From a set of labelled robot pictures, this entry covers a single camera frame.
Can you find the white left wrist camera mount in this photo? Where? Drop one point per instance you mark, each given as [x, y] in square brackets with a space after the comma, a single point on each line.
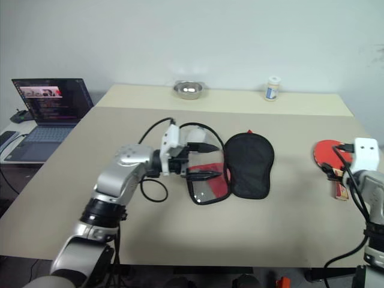
[171, 141]

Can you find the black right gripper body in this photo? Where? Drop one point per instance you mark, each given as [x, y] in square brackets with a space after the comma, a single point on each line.
[343, 177]

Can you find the white plastic bottle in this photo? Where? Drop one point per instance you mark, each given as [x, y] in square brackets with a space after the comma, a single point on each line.
[272, 89]

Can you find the dark rounded shape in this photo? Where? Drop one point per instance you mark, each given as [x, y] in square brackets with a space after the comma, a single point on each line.
[246, 282]

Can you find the black paddle case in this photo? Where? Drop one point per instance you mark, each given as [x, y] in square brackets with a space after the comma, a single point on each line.
[250, 168]

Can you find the stainless steel bowl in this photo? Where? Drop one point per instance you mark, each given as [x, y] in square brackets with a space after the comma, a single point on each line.
[190, 90]

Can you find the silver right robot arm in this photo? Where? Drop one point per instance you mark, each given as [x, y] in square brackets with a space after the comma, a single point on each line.
[372, 192]

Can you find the orange object under table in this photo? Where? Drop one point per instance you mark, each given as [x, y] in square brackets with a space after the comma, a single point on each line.
[282, 283]

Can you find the black table foot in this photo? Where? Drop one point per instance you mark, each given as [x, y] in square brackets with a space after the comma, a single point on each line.
[315, 275]

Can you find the open blue laptop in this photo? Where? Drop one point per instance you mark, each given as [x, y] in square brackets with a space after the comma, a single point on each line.
[48, 120]

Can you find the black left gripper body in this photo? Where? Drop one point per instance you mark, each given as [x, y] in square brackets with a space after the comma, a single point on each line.
[177, 164]

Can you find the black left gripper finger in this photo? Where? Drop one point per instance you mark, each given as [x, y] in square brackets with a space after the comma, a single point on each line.
[205, 147]
[204, 175]

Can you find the black handheld controller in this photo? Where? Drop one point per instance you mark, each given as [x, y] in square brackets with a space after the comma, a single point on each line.
[20, 116]

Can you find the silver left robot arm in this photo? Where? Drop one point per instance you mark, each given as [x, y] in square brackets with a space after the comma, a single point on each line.
[120, 177]

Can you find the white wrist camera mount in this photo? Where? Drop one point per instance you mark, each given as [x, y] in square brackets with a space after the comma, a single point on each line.
[171, 141]
[364, 153]

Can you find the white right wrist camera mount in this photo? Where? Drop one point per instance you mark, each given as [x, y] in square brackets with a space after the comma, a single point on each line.
[364, 153]

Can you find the red table tennis paddle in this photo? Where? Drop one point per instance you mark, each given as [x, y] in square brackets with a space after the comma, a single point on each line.
[325, 151]

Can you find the dark flat device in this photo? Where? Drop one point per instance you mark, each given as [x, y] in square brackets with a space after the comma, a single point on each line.
[6, 138]

